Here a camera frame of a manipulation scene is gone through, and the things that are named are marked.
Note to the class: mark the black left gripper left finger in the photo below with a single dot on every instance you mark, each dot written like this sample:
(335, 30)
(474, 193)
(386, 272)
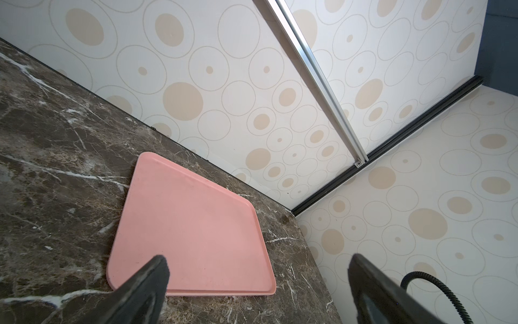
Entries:
(139, 300)

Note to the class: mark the silver aluminium rail back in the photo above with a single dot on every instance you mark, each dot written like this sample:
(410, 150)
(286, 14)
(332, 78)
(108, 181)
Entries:
(329, 103)

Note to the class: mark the pink rectangular tray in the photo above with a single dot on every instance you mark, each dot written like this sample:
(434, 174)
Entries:
(210, 237)

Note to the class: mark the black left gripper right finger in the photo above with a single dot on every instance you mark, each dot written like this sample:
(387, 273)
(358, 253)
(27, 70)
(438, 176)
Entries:
(379, 300)

